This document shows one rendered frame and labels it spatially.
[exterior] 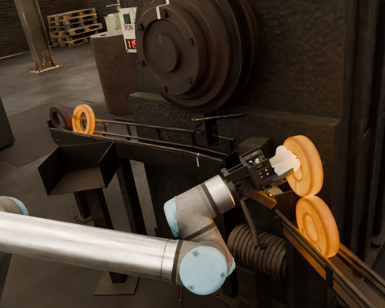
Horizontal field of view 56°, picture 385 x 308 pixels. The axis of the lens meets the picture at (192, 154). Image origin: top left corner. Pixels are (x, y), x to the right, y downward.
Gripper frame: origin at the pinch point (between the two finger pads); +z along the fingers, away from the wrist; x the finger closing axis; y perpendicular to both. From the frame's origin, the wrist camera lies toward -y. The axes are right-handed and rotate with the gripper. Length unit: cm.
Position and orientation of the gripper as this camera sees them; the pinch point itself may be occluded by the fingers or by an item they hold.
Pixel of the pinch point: (300, 159)
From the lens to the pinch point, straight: 96.1
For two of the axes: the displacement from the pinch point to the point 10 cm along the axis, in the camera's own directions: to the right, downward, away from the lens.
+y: -3.9, -7.9, -4.7
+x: -2.4, -4.0, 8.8
